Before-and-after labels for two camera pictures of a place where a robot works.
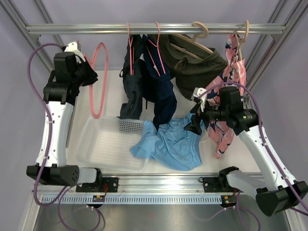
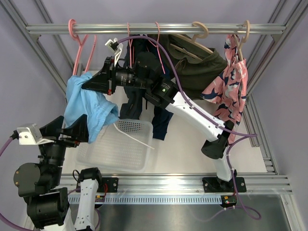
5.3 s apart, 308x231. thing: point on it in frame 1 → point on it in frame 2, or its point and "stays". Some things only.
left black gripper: x=92 y=75 → x=77 y=132
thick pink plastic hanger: x=91 y=63 → x=71 y=23
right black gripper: x=194 y=125 → x=105 y=81
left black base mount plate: x=112 y=183 stays
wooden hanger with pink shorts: x=239 y=44 stays
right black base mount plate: x=217 y=185 stays
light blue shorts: x=174 y=147 → x=100 y=111
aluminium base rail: x=160 y=184 stays
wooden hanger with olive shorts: x=193 y=42 stays
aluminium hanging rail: x=32 y=29 stays
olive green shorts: x=193 y=65 stays
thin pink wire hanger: x=130 y=43 stays
